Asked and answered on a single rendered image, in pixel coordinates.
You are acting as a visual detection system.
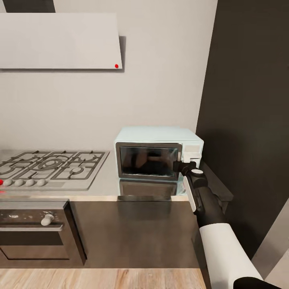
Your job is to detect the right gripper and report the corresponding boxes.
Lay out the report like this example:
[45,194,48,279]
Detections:
[173,161,196,174]

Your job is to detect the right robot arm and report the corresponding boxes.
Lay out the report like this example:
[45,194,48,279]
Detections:
[173,153,281,289]

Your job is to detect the microwave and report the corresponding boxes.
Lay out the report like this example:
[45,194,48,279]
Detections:
[114,126,204,181]

